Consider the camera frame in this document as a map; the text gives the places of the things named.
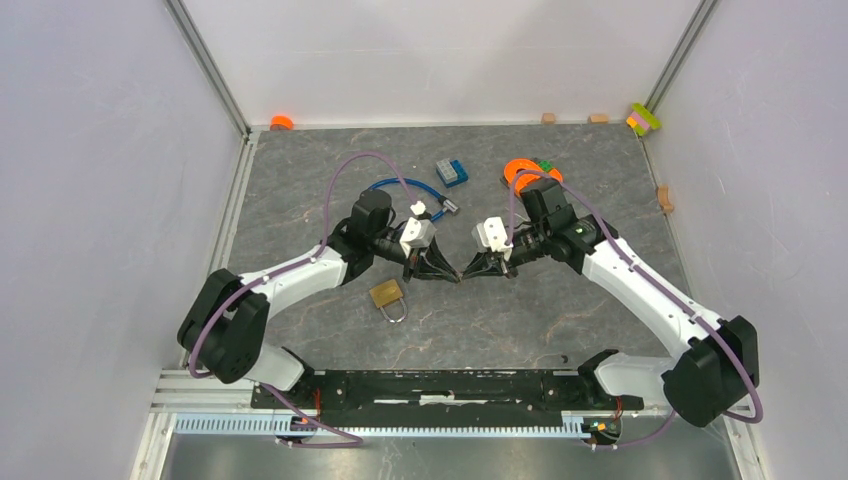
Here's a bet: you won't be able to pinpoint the blue cable lock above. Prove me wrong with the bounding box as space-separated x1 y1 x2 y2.
368 176 462 224

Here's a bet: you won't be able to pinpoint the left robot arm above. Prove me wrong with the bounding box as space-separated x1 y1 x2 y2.
177 190 460 408

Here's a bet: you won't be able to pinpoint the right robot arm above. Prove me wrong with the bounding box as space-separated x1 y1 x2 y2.
463 175 764 427

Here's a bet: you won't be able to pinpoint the brass padlock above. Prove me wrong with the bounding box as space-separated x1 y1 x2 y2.
369 279 408 324

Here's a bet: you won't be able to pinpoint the blue toy brick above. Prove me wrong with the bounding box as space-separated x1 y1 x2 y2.
436 159 469 188

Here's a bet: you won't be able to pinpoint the orange letter e block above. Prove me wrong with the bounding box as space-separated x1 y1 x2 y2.
502 158 564 192

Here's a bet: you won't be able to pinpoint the curved wooden block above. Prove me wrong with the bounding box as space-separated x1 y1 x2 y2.
656 185 675 215

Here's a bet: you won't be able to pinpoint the orange round cap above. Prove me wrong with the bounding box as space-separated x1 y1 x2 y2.
269 115 294 131

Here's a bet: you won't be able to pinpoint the stacked coloured toy bricks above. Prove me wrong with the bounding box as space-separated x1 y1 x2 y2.
625 103 662 137

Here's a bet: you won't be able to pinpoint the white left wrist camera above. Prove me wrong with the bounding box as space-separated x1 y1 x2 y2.
399 201 436 257

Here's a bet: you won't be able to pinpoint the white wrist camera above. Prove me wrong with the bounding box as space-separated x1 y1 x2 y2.
472 217 512 258
399 201 436 257

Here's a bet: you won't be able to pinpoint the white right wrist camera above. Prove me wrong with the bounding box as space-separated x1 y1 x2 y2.
472 217 512 258

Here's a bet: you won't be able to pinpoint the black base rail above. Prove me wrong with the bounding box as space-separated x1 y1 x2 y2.
285 369 645 428

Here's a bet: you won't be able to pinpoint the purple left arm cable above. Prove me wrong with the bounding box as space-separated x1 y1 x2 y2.
188 150 425 450

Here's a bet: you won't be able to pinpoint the light blue cable duct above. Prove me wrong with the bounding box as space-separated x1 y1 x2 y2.
173 413 588 438

